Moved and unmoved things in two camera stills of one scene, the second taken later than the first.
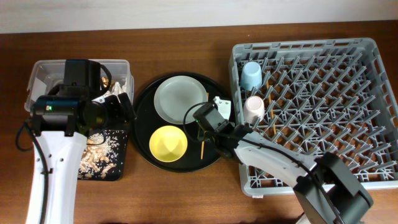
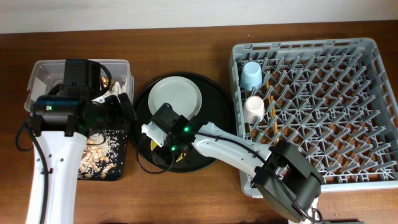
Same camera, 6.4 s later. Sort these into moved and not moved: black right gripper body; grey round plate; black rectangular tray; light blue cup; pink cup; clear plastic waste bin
Moved: black right gripper body; grey round plate
Not moved: clear plastic waste bin; black rectangular tray; light blue cup; pink cup
